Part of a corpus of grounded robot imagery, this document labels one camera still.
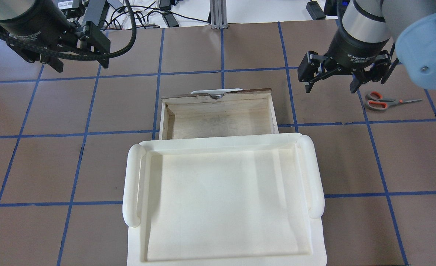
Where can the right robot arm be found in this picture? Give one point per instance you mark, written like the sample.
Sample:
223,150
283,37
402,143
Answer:
372,38

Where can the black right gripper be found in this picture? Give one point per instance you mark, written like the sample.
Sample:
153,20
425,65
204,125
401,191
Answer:
354,50

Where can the orange grey scissors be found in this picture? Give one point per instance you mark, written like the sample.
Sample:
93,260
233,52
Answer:
376,102

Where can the aluminium frame post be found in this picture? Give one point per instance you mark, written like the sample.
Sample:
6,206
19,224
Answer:
218,14

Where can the wooden drawer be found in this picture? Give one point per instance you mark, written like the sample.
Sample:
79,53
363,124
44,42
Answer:
247,112

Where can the white drawer handle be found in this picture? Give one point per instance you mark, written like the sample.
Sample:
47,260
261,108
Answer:
214,92

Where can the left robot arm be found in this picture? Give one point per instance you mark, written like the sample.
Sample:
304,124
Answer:
69,9

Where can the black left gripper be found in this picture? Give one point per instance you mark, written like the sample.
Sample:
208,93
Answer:
31,25

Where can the white plastic tray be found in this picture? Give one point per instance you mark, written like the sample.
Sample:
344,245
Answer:
253,200

